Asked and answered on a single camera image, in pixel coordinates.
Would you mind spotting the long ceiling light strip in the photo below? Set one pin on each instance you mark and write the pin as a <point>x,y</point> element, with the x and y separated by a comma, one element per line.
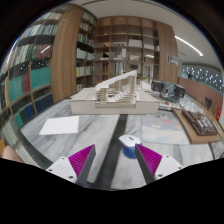
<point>188,45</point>

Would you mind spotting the pale blue printed mouse pad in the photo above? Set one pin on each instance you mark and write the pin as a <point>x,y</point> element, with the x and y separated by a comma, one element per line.
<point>163,128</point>

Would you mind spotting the person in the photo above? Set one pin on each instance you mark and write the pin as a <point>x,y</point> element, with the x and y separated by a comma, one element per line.
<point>10,156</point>

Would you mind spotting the wall sign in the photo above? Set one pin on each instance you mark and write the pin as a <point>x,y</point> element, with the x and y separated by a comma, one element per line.
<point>173,59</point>

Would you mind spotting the bookshelf full of books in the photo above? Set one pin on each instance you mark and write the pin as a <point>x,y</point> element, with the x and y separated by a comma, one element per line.
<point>33,76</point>

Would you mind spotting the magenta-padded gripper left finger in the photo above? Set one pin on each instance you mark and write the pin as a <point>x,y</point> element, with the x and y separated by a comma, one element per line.
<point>81,159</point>

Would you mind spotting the white and blue computer mouse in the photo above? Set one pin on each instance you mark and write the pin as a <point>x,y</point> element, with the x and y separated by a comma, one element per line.
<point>128,141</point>

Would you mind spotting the wooden shelf unit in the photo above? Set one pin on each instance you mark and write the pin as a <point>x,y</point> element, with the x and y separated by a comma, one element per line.
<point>133,50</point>

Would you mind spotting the white architectural building model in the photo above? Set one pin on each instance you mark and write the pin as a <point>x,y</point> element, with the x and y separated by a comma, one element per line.
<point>115,100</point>

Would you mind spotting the white paper sheet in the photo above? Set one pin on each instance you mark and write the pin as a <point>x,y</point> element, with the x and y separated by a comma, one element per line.
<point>60,125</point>

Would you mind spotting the brown model on wooden board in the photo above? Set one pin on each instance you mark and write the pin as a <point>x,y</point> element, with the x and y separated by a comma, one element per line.
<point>198,125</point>

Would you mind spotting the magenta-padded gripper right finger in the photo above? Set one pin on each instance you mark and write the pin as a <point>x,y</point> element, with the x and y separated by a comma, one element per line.
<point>149,159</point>

